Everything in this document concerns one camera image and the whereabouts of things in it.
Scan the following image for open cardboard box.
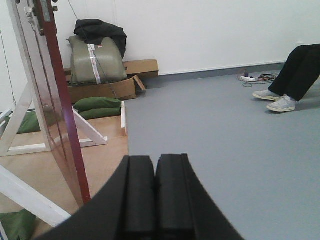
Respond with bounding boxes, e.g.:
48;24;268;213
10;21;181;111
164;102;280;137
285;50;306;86
65;68;148;104

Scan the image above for green sandbag bottom left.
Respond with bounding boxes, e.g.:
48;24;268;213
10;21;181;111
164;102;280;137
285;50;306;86
0;209;37;240

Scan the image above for black jacket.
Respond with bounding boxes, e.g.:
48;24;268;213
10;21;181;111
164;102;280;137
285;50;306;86
73;19;127;59

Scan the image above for person legs black trousers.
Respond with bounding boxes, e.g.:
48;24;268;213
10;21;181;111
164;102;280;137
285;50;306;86
268;44;320;102

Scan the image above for lower green sandbag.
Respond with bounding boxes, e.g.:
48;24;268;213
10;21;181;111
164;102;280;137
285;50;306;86
78;108;122;120

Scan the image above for upper green sandbag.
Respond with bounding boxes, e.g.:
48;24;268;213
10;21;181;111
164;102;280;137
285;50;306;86
73;97;122;112

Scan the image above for white wooden door frame stand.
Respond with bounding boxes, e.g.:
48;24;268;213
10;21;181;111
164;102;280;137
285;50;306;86
0;0;109;228

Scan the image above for thin black cord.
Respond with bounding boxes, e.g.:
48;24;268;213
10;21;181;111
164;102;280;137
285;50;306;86
66;0;118;100

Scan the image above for green sandbag behind door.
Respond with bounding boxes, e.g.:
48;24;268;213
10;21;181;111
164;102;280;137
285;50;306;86
4;111;56;134

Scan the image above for brown wooden door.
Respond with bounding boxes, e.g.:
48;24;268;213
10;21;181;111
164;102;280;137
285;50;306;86
6;0;91;207

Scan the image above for plywood base board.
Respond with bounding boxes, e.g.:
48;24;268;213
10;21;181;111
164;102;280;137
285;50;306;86
0;116;128;214

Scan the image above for olive green wrapped bundle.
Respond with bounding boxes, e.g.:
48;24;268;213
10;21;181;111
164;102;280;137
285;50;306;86
68;35;128;84

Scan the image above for grey sneaker rear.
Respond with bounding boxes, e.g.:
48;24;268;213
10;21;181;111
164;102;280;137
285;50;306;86
252;89;281;102

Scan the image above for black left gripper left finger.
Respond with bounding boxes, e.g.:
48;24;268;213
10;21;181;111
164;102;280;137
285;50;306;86
39;155;156;240

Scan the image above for grey sneaker front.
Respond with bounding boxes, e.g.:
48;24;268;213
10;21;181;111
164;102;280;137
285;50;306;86
266;95;297;113

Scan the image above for closed cardboard box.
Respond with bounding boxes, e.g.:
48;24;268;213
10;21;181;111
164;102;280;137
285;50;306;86
123;59;159;79

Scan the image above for grey sneaker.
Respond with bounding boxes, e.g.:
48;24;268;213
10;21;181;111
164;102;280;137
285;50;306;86
266;95;297;113
252;89;281;102

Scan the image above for silver latch plate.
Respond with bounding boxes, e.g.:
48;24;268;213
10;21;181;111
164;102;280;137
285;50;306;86
41;0;51;23

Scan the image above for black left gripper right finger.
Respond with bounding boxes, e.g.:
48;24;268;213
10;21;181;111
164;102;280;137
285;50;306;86
155;153;243;240

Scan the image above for white power strip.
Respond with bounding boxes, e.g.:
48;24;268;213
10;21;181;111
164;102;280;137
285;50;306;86
241;76;256;82

